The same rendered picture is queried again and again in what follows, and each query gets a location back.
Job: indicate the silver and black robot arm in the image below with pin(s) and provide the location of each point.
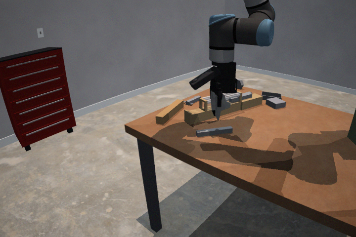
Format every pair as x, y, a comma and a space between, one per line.
225, 30

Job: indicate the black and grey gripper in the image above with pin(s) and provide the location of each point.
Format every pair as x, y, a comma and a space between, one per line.
223, 83

